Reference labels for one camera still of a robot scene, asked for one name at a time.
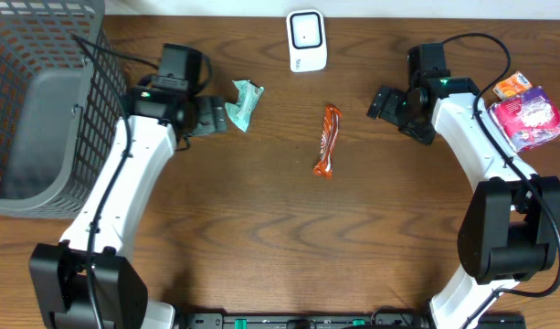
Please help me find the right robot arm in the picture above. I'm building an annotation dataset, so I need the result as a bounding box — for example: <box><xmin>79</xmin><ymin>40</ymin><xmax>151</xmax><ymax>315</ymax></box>
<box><xmin>367</xmin><ymin>43</ymin><xmax>560</xmax><ymax>328</ymax></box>

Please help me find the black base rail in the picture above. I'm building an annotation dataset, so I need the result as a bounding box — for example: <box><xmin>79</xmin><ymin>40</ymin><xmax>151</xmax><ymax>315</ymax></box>
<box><xmin>176</xmin><ymin>312</ymin><xmax>527</xmax><ymax>329</ymax></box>

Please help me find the white barcode scanner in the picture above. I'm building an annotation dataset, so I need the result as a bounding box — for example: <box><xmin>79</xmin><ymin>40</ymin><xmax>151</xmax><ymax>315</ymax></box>
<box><xmin>286</xmin><ymin>9</ymin><xmax>328</xmax><ymax>73</ymax></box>

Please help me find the pink purple snack bag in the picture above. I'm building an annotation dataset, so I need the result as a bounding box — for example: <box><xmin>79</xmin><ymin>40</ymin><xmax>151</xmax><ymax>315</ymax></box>
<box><xmin>490</xmin><ymin>87</ymin><xmax>560</xmax><ymax>153</ymax></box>

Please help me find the grey plastic mesh basket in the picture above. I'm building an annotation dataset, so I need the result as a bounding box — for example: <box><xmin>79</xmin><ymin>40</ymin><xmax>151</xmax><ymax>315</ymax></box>
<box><xmin>0</xmin><ymin>0</ymin><xmax>126</xmax><ymax>218</ymax></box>

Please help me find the black camera cable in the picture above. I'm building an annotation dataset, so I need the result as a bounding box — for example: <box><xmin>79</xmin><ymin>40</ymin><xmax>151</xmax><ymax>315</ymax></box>
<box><xmin>71</xmin><ymin>34</ymin><xmax>162</xmax><ymax>329</ymax></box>
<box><xmin>441</xmin><ymin>32</ymin><xmax>560</xmax><ymax>329</ymax></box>

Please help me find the red brown snack packet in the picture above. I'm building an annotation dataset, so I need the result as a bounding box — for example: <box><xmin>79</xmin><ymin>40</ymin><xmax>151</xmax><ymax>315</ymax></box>
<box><xmin>313</xmin><ymin>104</ymin><xmax>342</xmax><ymax>178</ymax></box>

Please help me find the black left camera cable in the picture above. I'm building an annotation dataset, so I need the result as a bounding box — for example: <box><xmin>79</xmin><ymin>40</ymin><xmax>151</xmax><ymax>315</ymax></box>
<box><xmin>71</xmin><ymin>34</ymin><xmax>162</xmax><ymax>329</ymax></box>

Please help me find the black right camera cable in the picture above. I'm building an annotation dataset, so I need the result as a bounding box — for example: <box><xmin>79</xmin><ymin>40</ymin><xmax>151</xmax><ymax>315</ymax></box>
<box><xmin>441</xmin><ymin>32</ymin><xmax>560</xmax><ymax>329</ymax></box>

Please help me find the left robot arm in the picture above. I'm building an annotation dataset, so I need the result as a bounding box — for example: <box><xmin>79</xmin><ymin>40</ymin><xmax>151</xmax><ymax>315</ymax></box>
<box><xmin>29</xmin><ymin>44</ymin><xmax>227</xmax><ymax>328</ymax></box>

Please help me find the orange tissue pack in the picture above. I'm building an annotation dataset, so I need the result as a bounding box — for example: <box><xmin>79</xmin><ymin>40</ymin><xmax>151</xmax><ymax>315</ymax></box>
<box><xmin>492</xmin><ymin>71</ymin><xmax>534</xmax><ymax>101</ymax></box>

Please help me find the teal green snack packet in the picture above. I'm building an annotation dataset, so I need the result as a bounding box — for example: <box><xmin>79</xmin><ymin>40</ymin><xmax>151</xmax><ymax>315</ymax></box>
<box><xmin>225</xmin><ymin>80</ymin><xmax>265</xmax><ymax>133</ymax></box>

